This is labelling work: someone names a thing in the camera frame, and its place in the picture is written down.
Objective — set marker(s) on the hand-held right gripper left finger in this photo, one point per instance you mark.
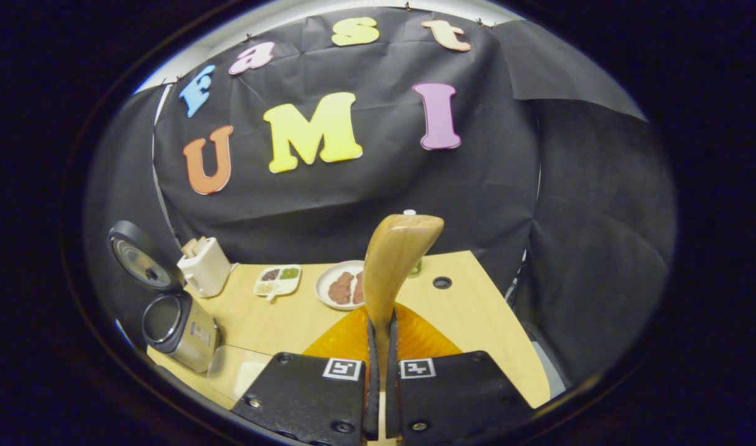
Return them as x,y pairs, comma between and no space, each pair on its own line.
372,384

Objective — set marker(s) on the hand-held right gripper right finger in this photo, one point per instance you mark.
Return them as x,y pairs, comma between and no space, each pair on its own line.
391,390

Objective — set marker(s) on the wooden spoon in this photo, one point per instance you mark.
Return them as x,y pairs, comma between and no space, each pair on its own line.
393,260

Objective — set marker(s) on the clear tray of rice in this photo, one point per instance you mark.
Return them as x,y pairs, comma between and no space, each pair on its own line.
241,371

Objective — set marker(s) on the dark grey rice cooker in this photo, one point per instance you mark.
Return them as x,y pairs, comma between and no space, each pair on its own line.
183,331

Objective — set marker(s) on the brown meat piece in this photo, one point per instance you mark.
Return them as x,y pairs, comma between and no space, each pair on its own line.
341,288
359,288

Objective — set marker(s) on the white round plate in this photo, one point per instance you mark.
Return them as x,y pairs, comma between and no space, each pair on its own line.
326,279

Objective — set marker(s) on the black desk grommet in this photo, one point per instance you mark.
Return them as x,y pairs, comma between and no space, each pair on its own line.
442,282

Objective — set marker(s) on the green drink bottle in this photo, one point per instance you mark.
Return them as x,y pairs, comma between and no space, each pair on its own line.
416,267

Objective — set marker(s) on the white divided bean dish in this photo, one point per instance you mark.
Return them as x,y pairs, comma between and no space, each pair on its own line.
277,282

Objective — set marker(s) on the black backdrop cloth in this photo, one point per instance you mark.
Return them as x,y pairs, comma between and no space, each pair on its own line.
384,192

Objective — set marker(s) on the white toaster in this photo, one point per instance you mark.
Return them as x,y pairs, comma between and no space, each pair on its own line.
207,272

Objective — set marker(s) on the toast slice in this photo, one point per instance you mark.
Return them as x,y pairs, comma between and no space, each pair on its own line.
189,248
200,243

